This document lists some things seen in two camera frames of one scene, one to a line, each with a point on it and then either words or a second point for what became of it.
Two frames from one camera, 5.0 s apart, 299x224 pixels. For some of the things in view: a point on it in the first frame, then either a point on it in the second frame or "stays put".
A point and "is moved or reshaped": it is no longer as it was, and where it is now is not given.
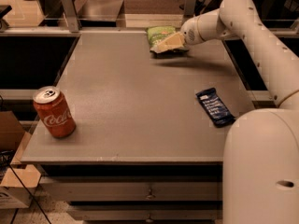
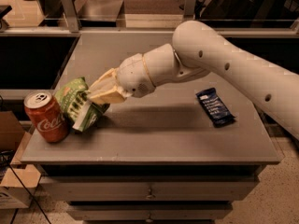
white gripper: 190,32 to 133,75
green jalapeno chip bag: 156,34 to 74,98
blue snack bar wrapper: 215,108 stays put
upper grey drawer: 135,188 stays put
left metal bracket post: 67,4 stays put
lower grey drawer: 148,210 stays put
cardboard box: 17,183 stays put
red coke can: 54,111 is moved or reshaped
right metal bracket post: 190,4 stays put
